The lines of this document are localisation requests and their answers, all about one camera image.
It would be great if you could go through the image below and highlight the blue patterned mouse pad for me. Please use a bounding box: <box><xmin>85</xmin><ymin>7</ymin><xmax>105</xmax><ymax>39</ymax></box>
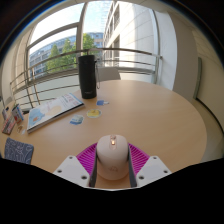
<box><xmin>3</xmin><ymin>137</ymin><xmax>35</xmax><ymax>165</ymax></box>

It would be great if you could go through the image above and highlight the black drink tumbler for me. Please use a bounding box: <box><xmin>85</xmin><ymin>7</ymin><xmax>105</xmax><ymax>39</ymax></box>
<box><xmin>77</xmin><ymin>54</ymin><xmax>100</xmax><ymax>100</ymax></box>

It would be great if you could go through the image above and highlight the blue white illustrated magazine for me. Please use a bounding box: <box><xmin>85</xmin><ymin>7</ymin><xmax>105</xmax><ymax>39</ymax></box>
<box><xmin>26</xmin><ymin>92</ymin><xmax>85</xmax><ymax>134</ymax></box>

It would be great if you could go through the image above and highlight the white chair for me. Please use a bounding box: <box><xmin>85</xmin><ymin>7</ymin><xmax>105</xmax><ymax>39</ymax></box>
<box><xmin>96</xmin><ymin>66</ymin><xmax>122</xmax><ymax>83</ymax></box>

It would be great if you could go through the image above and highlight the round yellow sticker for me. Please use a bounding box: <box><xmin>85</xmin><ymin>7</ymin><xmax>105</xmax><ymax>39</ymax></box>
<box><xmin>86</xmin><ymin>108</ymin><xmax>102</xmax><ymax>119</ymax></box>

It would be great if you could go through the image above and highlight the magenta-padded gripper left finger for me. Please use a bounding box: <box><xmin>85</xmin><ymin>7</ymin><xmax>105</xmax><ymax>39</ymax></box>
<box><xmin>53</xmin><ymin>142</ymin><xmax>99</xmax><ymax>189</ymax></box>

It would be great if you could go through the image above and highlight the small blue sticker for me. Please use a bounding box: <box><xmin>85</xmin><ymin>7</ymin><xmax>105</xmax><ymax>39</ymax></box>
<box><xmin>96</xmin><ymin>99</ymin><xmax>110</xmax><ymax>107</ymax></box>

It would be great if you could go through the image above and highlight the white computer mouse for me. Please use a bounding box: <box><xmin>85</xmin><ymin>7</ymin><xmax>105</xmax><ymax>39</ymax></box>
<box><xmin>96</xmin><ymin>134</ymin><xmax>130</xmax><ymax>181</ymax></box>

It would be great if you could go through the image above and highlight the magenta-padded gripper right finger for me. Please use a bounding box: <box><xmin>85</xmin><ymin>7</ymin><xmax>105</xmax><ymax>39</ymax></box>
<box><xmin>127</xmin><ymin>143</ymin><xmax>173</xmax><ymax>189</ymax></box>

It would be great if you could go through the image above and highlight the red cover magazine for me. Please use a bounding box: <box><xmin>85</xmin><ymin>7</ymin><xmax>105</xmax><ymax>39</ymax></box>
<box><xmin>0</xmin><ymin>114</ymin><xmax>17</xmax><ymax>135</ymax></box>

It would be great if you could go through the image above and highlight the metal balcony railing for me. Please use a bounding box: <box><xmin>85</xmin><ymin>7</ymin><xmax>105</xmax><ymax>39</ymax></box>
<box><xmin>9</xmin><ymin>47</ymin><xmax>163</xmax><ymax>109</ymax></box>

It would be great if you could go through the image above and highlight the light blue sticker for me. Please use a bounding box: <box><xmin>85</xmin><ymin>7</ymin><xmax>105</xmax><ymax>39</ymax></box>
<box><xmin>69</xmin><ymin>114</ymin><xmax>85</xmax><ymax>126</ymax></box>

